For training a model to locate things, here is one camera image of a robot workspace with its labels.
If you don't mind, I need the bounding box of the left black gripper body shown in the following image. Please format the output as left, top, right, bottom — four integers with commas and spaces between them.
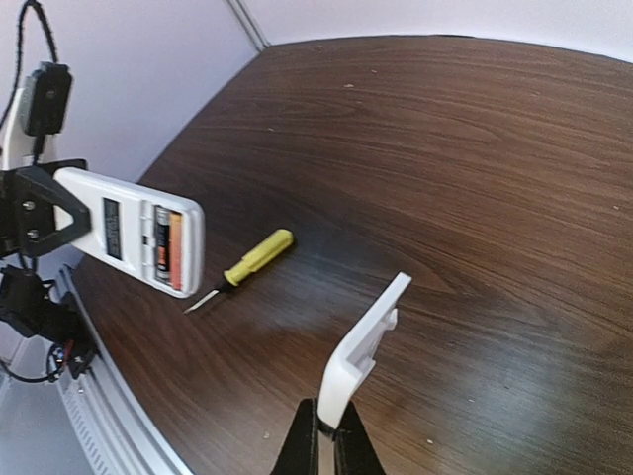
1, 158, 87, 257

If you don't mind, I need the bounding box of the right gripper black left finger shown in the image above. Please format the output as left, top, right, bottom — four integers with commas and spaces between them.
270, 399, 319, 475

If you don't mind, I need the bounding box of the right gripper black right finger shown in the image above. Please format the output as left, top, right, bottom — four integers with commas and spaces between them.
334, 402, 386, 475

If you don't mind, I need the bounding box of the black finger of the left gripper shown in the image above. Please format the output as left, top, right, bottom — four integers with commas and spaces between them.
12, 165, 92, 257

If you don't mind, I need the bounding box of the white battery cover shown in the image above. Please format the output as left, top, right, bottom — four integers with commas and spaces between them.
316, 272, 411, 429

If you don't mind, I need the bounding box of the white red remote control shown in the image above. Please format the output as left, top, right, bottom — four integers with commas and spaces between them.
54, 168, 205, 299

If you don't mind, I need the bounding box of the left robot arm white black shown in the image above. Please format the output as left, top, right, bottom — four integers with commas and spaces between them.
1, 158, 92, 344

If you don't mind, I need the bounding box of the black orange battery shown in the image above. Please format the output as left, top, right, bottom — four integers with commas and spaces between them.
154, 206, 170, 283

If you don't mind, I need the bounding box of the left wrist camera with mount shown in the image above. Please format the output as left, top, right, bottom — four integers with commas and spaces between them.
1, 62, 73, 171

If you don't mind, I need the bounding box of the front aluminium rail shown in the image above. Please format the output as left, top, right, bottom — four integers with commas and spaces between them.
53, 265, 192, 474

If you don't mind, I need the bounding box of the yellow handled screwdriver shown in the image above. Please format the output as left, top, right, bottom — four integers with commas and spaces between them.
184, 229, 294, 315

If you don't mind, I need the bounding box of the left aluminium frame post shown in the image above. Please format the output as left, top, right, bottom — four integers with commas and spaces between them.
226, 0, 270, 52

